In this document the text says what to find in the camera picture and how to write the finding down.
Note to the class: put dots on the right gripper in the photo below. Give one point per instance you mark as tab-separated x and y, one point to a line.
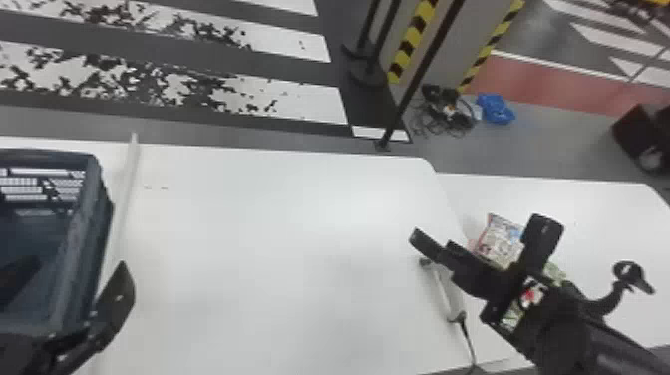
484	277

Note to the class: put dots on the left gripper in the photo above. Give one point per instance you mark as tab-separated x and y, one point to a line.
36	356

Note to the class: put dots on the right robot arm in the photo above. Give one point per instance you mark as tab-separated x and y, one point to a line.
602	345

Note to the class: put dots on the blue basket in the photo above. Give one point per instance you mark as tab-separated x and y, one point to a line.
78	246

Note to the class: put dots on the yellow black striped post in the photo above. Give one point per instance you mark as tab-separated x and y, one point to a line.
489	44
411	42

